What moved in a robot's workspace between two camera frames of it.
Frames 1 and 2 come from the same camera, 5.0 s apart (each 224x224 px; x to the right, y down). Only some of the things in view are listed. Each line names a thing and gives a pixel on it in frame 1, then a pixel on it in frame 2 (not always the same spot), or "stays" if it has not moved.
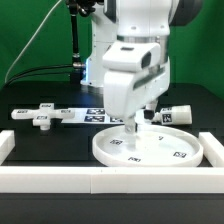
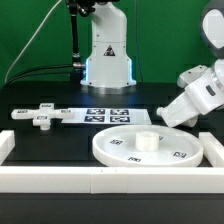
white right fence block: [213, 150] stays
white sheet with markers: [92, 115] stays
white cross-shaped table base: [42, 116] stays
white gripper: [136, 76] to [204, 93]
